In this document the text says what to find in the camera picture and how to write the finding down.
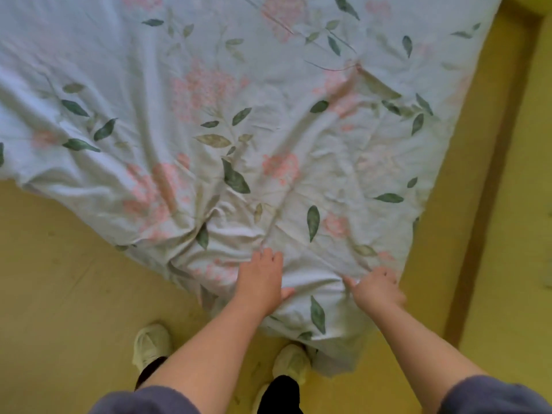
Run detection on person's right hand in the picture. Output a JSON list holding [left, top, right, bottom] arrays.
[[343, 266, 407, 316]]

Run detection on person's left hand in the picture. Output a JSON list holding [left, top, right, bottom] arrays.
[[235, 247, 296, 319]]

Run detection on floral leaf print bed sheet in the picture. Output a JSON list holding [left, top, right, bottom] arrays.
[[0, 0, 504, 378]]

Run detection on person's left forearm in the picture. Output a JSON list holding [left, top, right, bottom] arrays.
[[140, 297, 270, 414]]

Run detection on person's right forearm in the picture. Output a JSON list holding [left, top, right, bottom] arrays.
[[370, 301, 486, 414]]

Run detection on person's white right shoe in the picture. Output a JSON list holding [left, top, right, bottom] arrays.
[[252, 343, 312, 412]]

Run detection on person's white shoe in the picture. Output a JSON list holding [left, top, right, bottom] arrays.
[[252, 343, 312, 412], [131, 323, 173, 374]]

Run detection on person's black trousers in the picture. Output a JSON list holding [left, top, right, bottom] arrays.
[[134, 356, 302, 414]]

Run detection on person's white left shoe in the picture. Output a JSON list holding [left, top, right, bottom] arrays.
[[131, 323, 173, 374]]

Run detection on dark grey right sleeve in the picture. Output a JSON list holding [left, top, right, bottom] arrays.
[[438, 374, 552, 414]]

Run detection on dark grey sleeve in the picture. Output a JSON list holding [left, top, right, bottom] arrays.
[[438, 374, 552, 414], [88, 385, 201, 414]]

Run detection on dark grey left sleeve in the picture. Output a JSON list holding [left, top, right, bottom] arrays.
[[88, 385, 201, 414]]

